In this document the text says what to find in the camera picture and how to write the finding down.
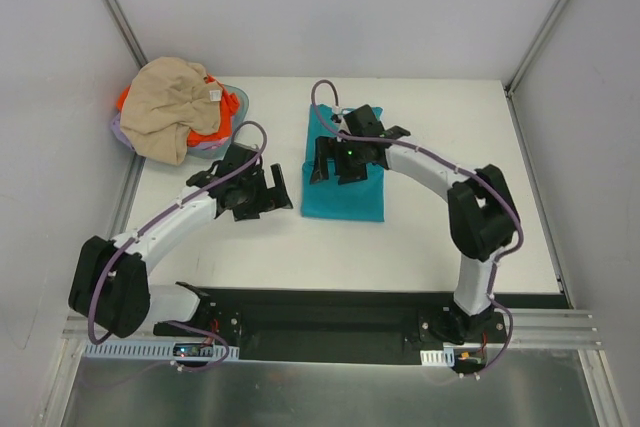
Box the left slotted cable duct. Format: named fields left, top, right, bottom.
left=84, top=341, right=239, bottom=362

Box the purple cable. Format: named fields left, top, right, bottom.
left=87, top=120, right=269, bottom=373
left=310, top=79, right=525, bottom=383

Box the teal t-shirt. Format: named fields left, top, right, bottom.
left=300, top=107, right=385, bottom=222

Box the right slotted cable duct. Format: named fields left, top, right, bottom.
left=420, top=348, right=455, bottom=368

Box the right corner aluminium post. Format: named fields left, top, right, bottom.
left=503, top=0, right=606, bottom=98

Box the blue-grey plastic basket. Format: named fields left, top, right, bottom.
left=198, top=85, right=249, bottom=160

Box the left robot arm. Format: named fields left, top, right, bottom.
left=68, top=143, right=293, bottom=338

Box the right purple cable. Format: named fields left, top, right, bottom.
left=310, top=79, right=525, bottom=383

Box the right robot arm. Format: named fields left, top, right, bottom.
left=309, top=105, right=524, bottom=345

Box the left corner aluminium post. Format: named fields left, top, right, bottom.
left=102, top=0, right=148, bottom=68

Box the slotted cable duct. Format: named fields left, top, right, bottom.
left=84, top=341, right=239, bottom=362
left=420, top=348, right=455, bottom=368

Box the orange t-shirt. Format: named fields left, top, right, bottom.
left=116, top=86, right=238, bottom=147

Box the corner aluminium post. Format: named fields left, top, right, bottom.
left=503, top=0, right=606, bottom=98
left=102, top=0, right=148, bottom=68

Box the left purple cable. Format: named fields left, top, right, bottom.
left=87, top=120, right=269, bottom=373

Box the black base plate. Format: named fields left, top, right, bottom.
left=152, top=288, right=516, bottom=367

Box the beige t-shirt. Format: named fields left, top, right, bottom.
left=120, top=57, right=223, bottom=165

